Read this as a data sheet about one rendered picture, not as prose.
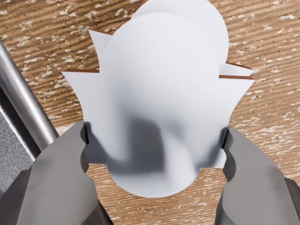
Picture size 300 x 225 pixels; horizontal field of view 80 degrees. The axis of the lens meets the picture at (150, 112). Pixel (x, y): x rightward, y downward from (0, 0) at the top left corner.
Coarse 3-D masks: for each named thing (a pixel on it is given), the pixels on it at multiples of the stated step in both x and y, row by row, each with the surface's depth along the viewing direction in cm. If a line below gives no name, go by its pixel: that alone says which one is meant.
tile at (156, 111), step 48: (144, 48) 10; (192, 48) 10; (96, 96) 12; (144, 96) 12; (192, 96) 12; (240, 96) 12; (96, 144) 13; (144, 144) 13; (192, 144) 13; (144, 192) 15
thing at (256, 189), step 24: (240, 144) 10; (240, 168) 8; (264, 168) 9; (240, 192) 7; (264, 192) 7; (288, 192) 7; (216, 216) 8; (240, 216) 6; (264, 216) 6; (288, 216) 7
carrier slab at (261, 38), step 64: (0, 0) 14; (64, 0) 14; (128, 0) 14; (256, 0) 14; (64, 64) 16; (256, 64) 16; (64, 128) 20; (256, 128) 20; (128, 192) 25; (192, 192) 25
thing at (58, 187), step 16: (80, 128) 11; (64, 144) 10; (80, 144) 10; (48, 160) 8; (64, 160) 8; (80, 160) 9; (32, 176) 8; (48, 176) 8; (64, 176) 8; (80, 176) 8; (32, 192) 7; (48, 192) 7; (64, 192) 7; (80, 192) 7; (32, 208) 6; (48, 208) 6; (64, 208) 6; (80, 208) 6; (96, 208) 7; (32, 224) 6; (48, 224) 6; (64, 224) 6; (80, 224) 6; (96, 224) 7
